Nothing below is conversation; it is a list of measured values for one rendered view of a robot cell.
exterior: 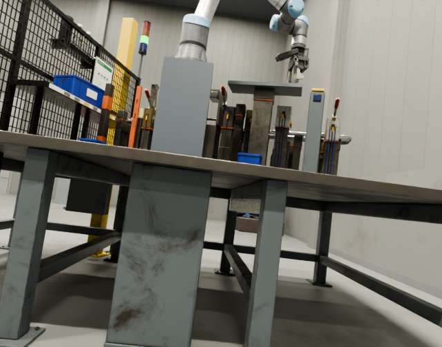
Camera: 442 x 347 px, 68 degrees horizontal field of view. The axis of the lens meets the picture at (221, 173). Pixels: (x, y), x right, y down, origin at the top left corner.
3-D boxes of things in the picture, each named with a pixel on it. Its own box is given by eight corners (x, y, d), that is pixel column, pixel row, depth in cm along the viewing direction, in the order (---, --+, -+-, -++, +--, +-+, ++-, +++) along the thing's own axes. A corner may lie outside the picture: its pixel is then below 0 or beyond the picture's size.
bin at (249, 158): (260, 176, 159) (262, 158, 160) (258, 174, 149) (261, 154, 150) (238, 173, 161) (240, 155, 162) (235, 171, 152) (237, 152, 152)
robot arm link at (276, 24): (277, 6, 158) (299, 12, 160) (269, 18, 169) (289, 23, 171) (276, 22, 157) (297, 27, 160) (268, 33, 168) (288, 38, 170)
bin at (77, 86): (107, 112, 213) (110, 93, 214) (71, 96, 185) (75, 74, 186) (87, 112, 219) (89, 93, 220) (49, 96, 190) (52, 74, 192)
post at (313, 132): (315, 184, 162) (324, 97, 166) (317, 182, 155) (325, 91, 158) (299, 182, 164) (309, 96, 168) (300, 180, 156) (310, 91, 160)
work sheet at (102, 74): (107, 108, 249) (113, 69, 252) (89, 98, 227) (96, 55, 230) (104, 108, 250) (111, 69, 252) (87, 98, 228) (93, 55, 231)
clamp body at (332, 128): (332, 189, 177) (339, 123, 180) (334, 188, 166) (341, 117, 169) (318, 187, 179) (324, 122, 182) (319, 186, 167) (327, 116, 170)
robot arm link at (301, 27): (290, 20, 171) (304, 24, 173) (287, 40, 170) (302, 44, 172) (296, 12, 164) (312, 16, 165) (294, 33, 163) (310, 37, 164)
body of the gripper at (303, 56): (308, 69, 163) (310, 45, 164) (292, 65, 162) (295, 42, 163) (301, 74, 171) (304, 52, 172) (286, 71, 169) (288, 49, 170)
